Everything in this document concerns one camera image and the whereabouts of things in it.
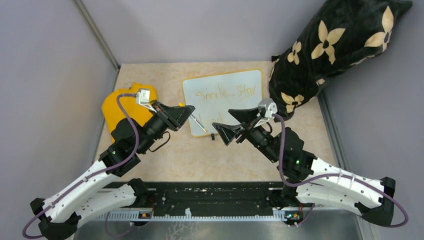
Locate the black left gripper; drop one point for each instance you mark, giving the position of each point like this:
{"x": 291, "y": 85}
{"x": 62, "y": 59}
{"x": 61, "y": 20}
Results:
{"x": 173, "y": 116}

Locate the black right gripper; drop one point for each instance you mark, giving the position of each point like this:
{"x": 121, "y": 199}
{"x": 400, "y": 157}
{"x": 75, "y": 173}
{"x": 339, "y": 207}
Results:
{"x": 228, "y": 132}

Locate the white marker pen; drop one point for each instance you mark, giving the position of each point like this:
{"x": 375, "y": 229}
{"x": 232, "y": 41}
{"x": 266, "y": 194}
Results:
{"x": 198, "y": 123}

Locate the white board yellow frame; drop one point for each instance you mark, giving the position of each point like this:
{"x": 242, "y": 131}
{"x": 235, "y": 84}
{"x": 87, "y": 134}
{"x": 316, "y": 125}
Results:
{"x": 213, "y": 95}

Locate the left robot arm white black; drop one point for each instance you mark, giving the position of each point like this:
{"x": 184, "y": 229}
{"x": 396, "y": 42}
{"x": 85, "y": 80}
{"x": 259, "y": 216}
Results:
{"x": 85, "y": 199}

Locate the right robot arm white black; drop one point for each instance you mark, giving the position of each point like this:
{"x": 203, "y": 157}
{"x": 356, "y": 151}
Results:
{"x": 313, "y": 180}

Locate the yellow cloth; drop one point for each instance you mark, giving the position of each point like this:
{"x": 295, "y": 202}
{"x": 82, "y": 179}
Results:
{"x": 113, "y": 114}

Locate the black floral pillow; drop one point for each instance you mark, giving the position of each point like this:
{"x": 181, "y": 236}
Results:
{"x": 341, "y": 35}

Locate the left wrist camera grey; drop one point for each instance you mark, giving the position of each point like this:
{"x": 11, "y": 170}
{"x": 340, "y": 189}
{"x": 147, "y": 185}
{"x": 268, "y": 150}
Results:
{"x": 142, "y": 98}

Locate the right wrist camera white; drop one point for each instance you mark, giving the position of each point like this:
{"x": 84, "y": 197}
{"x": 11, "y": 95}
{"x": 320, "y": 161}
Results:
{"x": 266, "y": 109}

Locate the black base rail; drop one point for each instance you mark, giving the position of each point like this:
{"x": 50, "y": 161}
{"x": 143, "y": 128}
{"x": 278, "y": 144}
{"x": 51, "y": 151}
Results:
{"x": 216, "y": 201}

